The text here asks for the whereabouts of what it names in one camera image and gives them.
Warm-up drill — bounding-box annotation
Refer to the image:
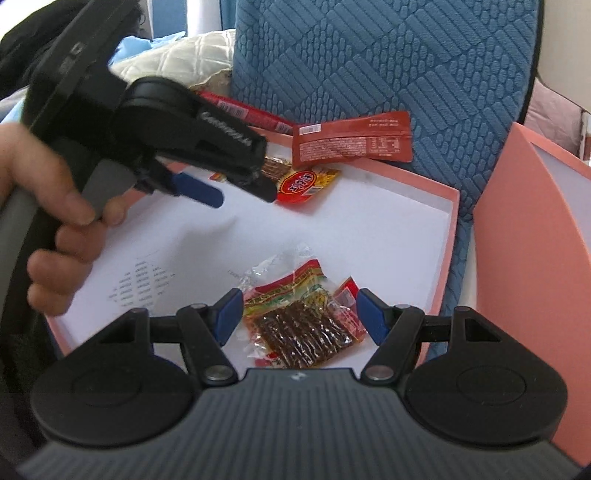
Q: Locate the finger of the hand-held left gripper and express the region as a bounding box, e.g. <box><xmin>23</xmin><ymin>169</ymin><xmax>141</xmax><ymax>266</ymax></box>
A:
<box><xmin>222</xmin><ymin>161</ymin><xmax>278</xmax><ymax>204</ymax></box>
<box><xmin>136</xmin><ymin>159</ymin><xmax>225</xmax><ymax>209</ymax></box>

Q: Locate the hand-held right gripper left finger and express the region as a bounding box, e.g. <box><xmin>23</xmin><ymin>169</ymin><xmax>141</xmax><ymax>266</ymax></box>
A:
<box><xmin>95</xmin><ymin>288</ymin><xmax>244</xmax><ymax>386</ymax></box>

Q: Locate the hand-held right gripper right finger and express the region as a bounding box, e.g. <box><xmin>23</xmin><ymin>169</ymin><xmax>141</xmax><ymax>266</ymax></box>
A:
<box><xmin>356</xmin><ymin>288</ymin><xmax>502</xmax><ymax>386</ymax></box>

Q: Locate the yellow and red snack packet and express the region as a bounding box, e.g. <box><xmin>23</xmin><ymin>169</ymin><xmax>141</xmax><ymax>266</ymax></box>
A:
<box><xmin>210</xmin><ymin>157</ymin><xmax>341</xmax><ymax>209</ymax></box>

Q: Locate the long red snack packet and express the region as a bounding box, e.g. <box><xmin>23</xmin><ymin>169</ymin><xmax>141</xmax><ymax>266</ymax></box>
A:
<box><xmin>196</xmin><ymin>90</ymin><xmax>296</xmax><ymax>136</ymax></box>

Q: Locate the clear packet of brown sticks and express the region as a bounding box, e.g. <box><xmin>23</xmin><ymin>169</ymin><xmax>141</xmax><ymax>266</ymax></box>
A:
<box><xmin>238</xmin><ymin>244</ymin><xmax>368</xmax><ymax>370</ymax></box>

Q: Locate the shallow pink box lid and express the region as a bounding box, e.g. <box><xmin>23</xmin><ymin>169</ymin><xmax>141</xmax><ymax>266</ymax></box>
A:
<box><xmin>46</xmin><ymin>129</ymin><xmax>462</xmax><ymax>370</ymax></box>

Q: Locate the red snack packet white label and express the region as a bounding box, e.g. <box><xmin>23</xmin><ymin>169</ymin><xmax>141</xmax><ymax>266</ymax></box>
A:
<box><xmin>292</xmin><ymin>111</ymin><xmax>413</xmax><ymax>169</ymax></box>

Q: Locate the person's left hand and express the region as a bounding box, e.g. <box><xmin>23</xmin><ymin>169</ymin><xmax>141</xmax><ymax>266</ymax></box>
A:
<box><xmin>0</xmin><ymin>124</ymin><xmax>132</xmax><ymax>317</ymax></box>

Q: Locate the small red snack packet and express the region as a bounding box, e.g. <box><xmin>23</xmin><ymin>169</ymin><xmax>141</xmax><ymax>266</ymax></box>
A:
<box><xmin>332</xmin><ymin>276</ymin><xmax>365</xmax><ymax>343</ymax></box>

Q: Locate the light blue cloth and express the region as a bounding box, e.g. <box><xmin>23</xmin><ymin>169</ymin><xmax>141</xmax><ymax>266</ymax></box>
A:
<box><xmin>108</xmin><ymin>36</ymin><xmax>185</xmax><ymax>63</ymax></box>

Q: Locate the white quilted blanket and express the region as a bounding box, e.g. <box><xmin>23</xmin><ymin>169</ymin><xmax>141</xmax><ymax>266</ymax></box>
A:
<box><xmin>111</xmin><ymin>28</ymin><xmax>236</xmax><ymax>90</ymax></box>

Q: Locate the black cloth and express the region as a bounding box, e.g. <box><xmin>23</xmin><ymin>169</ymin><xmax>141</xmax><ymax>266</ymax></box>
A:
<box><xmin>0</xmin><ymin>0</ymin><xmax>153</xmax><ymax>100</ymax></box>

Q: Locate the blue quilted cushion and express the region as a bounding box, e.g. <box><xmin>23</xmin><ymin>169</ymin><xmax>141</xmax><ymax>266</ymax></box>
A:
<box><xmin>229</xmin><ymin>0</ymin><xmax>541</xmax><ymax>361</ymax></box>

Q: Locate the pale pink cloth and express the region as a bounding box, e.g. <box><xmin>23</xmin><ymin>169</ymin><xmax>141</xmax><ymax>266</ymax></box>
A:
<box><xmin>526</xmin><ymin>83</ymin><xmax>583</xmax><ymax>153</ymax></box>

